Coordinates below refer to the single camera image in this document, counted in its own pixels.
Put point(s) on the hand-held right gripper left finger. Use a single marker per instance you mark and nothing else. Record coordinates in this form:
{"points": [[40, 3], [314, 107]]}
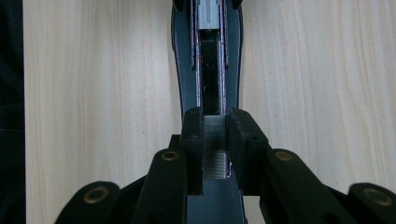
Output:
{"points": [[194, 146]]}

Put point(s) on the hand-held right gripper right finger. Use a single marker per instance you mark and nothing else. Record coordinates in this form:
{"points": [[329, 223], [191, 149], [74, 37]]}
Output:
{"points": [[246, 149]]}

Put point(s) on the silver staple strip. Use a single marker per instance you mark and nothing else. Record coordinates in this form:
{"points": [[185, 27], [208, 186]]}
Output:
{"points": [[214, 140]]}

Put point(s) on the dark grey stapler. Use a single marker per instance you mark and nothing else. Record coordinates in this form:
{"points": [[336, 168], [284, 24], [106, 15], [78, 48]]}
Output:
{"points": [[184, 77]]}

